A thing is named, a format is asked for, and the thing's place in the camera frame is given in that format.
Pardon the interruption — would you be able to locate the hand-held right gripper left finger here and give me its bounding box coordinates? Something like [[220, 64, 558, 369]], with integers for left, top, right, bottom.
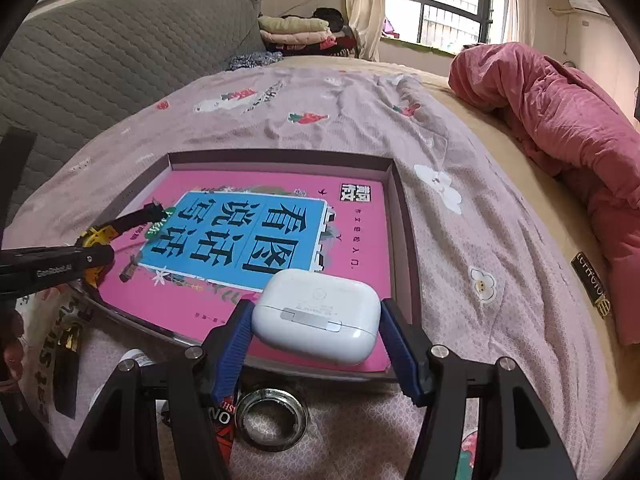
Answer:
[[60, 299, 257, 480]]

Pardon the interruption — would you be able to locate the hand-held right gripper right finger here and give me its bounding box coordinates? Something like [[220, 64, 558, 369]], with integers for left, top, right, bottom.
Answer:
[[379, 299, 576, 480]]

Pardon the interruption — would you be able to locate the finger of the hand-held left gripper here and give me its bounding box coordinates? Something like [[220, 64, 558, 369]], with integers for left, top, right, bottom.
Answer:
[[0, 244, 117, 306]]

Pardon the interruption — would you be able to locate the red lighter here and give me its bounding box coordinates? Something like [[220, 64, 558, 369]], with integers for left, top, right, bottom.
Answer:
[[207, 394, 240, 462]]

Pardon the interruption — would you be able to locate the small metal jar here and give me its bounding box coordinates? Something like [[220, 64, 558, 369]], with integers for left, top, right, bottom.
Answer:
[[235, 387, 311, 448]]

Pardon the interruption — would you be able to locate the white earbuds case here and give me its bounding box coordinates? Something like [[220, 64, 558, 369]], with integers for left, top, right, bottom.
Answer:
[[251, 268, 381, 366]]

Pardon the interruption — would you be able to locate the black case with gold stud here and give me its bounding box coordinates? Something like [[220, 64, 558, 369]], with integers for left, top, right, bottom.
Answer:
[[52, 304, 83, 418]]

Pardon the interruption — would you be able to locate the shallow grey cardboard box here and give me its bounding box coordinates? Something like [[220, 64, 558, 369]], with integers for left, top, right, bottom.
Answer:
[[70, 150, 425, 386]]

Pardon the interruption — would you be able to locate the person's left hand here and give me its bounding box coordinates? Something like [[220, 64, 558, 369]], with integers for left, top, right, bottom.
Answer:
[[0, 307, 25, 396]]

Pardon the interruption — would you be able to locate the white printed plastic bag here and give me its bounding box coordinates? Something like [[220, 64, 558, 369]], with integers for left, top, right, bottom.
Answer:
[[19, 285, 101, 456]]

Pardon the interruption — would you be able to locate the pink and blue book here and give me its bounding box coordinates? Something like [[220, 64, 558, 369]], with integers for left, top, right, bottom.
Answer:
[[97, 170, 393, 373]]

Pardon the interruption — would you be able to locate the black mattress label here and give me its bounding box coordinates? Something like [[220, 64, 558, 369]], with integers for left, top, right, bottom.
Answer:
[[570, 251, 613, 317]]

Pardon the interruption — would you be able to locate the grey quilted headboard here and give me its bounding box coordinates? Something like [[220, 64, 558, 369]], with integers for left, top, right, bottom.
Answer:
[[0, 0, 266, 221]]

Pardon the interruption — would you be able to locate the lilac printed blanket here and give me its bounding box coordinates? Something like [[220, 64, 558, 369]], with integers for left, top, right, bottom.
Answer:
[[0, 67, 613, 480]]

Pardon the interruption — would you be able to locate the dark patterned cloth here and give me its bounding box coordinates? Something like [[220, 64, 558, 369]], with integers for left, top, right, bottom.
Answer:
[[229, 52, 284, 72]]

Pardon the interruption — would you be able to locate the pink quilt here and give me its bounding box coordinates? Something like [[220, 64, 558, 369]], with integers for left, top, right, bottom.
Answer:
[[448, 42, 640, 347]]

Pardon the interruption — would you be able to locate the pink folded blanket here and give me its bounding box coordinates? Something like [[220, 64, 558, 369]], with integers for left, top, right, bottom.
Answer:
[[260, 30, 334, 47]]

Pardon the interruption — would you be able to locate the dark clothes pile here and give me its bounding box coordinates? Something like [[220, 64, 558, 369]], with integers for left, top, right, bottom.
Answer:
[[265, 7, 360, 59]]

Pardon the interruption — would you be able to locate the cream folded blanket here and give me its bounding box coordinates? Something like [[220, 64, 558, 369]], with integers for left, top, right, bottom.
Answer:
[[257, 15, 329, 34]]

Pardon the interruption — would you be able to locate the cream curtain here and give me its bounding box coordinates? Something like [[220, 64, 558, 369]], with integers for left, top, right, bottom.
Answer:
[[345, 0, 387, 62], [504, 0, 539, 46]]

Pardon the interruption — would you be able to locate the dark framed window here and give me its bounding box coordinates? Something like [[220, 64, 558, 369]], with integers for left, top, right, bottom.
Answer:
[[385, 0, 507, 47]]

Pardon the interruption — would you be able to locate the white air conditioner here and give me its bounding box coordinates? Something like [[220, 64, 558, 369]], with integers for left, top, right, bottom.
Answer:
[[567, 0, 609, 17]]

